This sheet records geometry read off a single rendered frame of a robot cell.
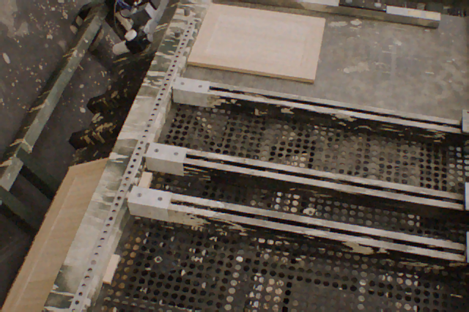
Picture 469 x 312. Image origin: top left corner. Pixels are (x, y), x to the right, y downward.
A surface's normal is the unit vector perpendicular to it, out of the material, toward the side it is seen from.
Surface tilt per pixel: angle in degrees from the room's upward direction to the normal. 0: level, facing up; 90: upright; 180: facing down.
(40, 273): 90
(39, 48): 0
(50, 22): 0
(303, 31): 60
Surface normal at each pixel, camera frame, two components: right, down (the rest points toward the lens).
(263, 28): 0.00, -0.63
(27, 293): -0.49, -0.63
